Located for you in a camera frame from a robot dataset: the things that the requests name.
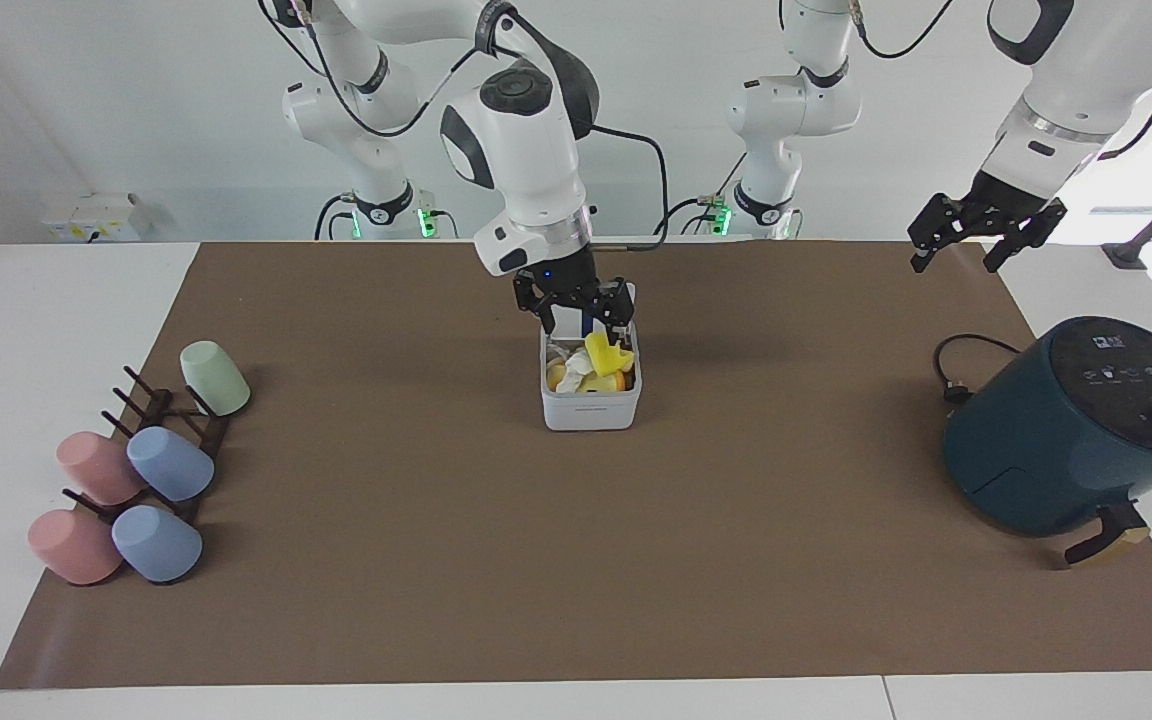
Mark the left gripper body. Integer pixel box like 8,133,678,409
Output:
969,170,1050,219

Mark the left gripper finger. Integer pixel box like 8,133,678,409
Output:
983,198,1069,275
908,193,983,274

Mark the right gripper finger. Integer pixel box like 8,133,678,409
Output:
584,280,636,347
513,276,561,336

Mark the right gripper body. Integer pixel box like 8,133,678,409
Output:
524,243,603,303

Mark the white square plastic box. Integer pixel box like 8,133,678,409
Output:
540,284,644,433

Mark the dark teal air fryer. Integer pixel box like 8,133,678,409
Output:
941,315,1152,570

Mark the green cup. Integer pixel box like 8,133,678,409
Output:
180,341,252,418

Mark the dark wooden cup rack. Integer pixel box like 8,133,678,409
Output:
62,365,233,527

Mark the blue cup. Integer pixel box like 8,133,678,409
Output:
111,504,204,585
126,426,216,503

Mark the white power socket box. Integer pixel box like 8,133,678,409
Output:
40,192,153,244

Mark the pink cup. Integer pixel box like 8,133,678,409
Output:
27,509,125,587
56,431,148,507

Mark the black cable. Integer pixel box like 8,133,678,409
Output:
851,0,959,60
576,122,672,252

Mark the black air fryer cord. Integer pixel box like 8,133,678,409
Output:
932,333,1024,407

